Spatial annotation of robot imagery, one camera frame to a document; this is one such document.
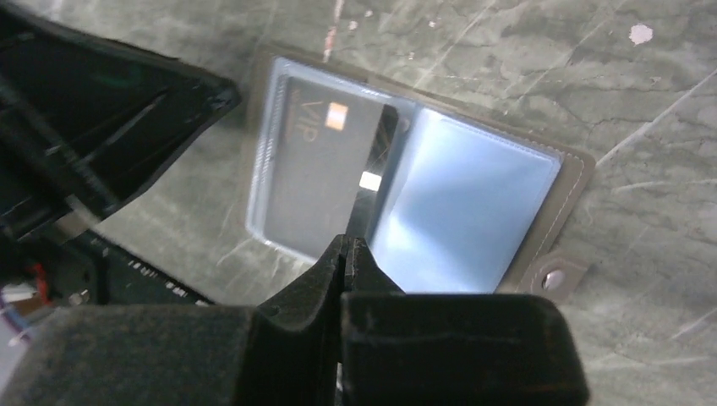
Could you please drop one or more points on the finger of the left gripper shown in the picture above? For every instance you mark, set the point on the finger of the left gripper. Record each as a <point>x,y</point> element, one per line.
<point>89,122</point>

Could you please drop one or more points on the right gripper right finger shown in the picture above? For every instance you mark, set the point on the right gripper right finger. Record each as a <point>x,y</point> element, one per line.
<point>451,349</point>

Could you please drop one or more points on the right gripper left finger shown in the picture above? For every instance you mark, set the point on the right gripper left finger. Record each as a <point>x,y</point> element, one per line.
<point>284,351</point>

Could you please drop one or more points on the grey card holder wallet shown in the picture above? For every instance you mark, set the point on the grey card holder wallet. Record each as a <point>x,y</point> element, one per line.
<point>465,205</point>

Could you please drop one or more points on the black card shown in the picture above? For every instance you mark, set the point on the black card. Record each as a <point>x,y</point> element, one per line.
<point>370,178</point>

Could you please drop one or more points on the grey VIP card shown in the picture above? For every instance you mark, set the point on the grey VIP card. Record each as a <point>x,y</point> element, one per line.
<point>322,148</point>

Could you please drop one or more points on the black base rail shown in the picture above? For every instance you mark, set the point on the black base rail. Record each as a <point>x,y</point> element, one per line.
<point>91,270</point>

